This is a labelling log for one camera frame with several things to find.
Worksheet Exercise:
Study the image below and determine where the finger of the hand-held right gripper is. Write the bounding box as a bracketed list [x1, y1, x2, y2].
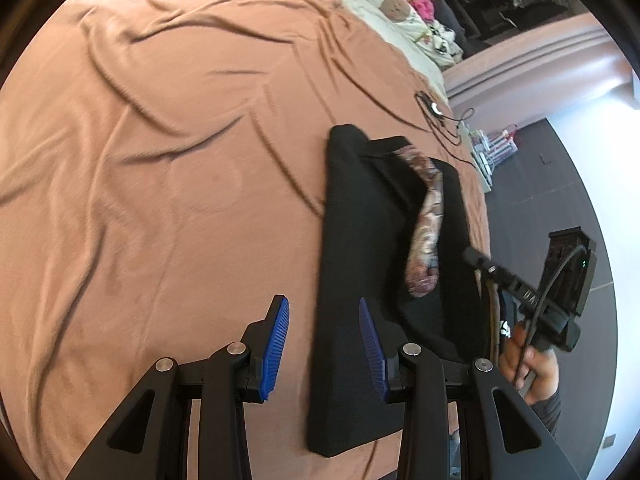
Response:
[461, 246, 553, 313]

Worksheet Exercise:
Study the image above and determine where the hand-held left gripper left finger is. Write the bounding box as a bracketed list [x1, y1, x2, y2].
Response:
[65, 294, 291, 480]

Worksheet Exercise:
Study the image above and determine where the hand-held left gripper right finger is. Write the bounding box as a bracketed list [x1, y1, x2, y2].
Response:
[358, 297, 583, 480]

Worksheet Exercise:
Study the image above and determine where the black t-shirt with patterned trim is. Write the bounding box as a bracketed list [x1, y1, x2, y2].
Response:
[306, 124, 493, 458]

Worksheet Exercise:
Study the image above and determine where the person's right hand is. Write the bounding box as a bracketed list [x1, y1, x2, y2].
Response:
[499, 320, 561, 406]

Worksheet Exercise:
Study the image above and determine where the black printed folded shirt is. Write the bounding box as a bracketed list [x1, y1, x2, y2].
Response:
[487, 290, 518, 361]

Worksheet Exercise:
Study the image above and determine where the white nightstand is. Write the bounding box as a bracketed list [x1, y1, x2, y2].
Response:
[462, 122, 498, 193]

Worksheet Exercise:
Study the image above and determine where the striped gift bag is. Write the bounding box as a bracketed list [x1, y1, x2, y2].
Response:
[487, 127, 521, 161]

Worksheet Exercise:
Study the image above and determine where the brown blanket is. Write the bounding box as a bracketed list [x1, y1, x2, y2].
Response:
[0, 0, 491, 480]

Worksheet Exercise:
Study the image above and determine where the pink curtain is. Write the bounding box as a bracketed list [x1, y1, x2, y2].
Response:
[442, 10, 640, 126]

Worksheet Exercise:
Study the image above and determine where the cream duvet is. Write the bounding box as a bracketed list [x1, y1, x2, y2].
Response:
[306, 0, 448, 92]

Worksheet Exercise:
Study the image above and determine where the black and white plush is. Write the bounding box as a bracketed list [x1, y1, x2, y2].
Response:
[415, 20, 463, 66]

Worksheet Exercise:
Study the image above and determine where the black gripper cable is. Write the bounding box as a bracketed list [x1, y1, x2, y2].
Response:
[517, 244, 588, 386]

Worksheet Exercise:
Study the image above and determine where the black cable with small device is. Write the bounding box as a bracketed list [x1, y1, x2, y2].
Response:
[414, 89, 493, 166]

